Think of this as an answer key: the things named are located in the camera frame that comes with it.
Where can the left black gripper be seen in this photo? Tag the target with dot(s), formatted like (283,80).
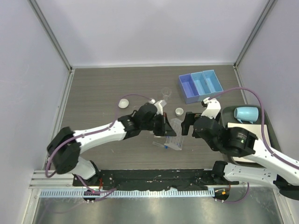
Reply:
(166,129)

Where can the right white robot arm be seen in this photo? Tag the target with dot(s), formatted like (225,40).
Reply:
(277,170)

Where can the light blue middle bin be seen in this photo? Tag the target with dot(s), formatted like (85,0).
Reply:
(201,85)

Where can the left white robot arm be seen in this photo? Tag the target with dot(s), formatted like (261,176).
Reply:
(66,148)

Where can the purple-blue plastic bin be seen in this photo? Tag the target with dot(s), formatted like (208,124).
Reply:
(189,91)

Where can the blue-capped test tube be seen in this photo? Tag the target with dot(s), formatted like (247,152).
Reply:
(159,145)

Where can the slotted cable duct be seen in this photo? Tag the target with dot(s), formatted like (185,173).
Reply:
(78,193)

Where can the white paper sheet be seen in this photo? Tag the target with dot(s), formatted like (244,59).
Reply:
(254,128)

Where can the light blue bin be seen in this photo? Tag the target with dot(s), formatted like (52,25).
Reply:
(201,85)
(212,82)

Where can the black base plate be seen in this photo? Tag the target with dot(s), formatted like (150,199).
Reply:
(159,179)

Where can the dark green tray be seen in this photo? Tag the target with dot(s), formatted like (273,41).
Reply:
(227,115)

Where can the light blue right bin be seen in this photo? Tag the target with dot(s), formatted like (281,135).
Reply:
(212,82)

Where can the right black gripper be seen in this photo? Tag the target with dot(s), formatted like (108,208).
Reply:
(189,118)

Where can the white ceramic bowl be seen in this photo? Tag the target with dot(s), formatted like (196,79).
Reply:
(123,103)

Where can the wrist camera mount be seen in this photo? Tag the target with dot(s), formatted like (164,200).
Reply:
(212,108)
(159,105)

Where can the glass beaker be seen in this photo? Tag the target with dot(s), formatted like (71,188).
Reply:
(166,93)

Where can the light blue mug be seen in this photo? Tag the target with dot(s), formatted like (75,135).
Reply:
(247,114)

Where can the clear plastic tube rack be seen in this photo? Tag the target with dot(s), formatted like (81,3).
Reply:
(176,142)

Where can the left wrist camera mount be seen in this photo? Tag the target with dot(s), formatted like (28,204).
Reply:
(159,105)

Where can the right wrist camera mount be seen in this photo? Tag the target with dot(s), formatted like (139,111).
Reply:
(212,108)

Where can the small white crucible cup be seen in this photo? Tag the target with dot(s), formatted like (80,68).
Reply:
(179,111)

